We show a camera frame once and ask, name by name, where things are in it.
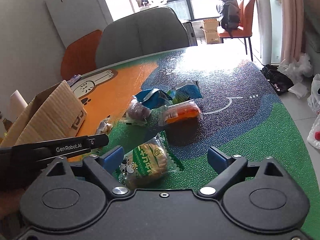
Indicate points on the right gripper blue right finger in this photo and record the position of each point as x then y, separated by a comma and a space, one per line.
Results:
218, 160

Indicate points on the white leaning board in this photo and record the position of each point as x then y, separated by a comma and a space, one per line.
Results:
74, 19

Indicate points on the pink curtain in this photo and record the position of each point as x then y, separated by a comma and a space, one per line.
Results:
292, 34

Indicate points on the blue green snack bag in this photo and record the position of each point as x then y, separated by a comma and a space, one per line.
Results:
184, 91

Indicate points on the white plastic bags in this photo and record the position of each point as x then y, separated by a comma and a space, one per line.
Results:
296, 71

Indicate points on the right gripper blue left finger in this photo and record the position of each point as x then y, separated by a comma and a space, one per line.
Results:
111, 160

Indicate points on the colourful cat table mat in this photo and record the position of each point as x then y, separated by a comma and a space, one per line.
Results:
241, 114

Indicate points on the orange chair near window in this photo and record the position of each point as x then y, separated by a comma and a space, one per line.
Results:
244, 29

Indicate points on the orange packaged snack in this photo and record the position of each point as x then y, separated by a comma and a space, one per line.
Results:
179, 112

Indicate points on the black clothes on floor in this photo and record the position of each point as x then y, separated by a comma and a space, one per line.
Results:
279, 82

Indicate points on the orange chair by wall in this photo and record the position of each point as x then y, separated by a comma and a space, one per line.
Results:
79, 57

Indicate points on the green packaged bread snack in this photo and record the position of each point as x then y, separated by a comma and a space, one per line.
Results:
148, 162

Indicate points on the purple packaged bread snack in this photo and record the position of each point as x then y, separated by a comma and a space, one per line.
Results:
136, 113

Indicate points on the white paper roll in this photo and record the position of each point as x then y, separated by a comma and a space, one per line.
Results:
17, 105

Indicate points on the small blue tissue pack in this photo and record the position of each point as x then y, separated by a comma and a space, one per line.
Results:
73, 79

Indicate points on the black backpack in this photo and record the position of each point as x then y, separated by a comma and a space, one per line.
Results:
229, 15

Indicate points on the brown cardboard box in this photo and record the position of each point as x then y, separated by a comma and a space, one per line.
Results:
55, 113

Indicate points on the small clear wrapped snack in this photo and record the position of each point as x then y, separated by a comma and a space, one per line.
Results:
105, 127

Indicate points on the grey upholstered chair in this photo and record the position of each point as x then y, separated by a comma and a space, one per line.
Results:
143, 33

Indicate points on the cardboard boxes by window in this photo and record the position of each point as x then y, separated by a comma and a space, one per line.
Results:
209, 27

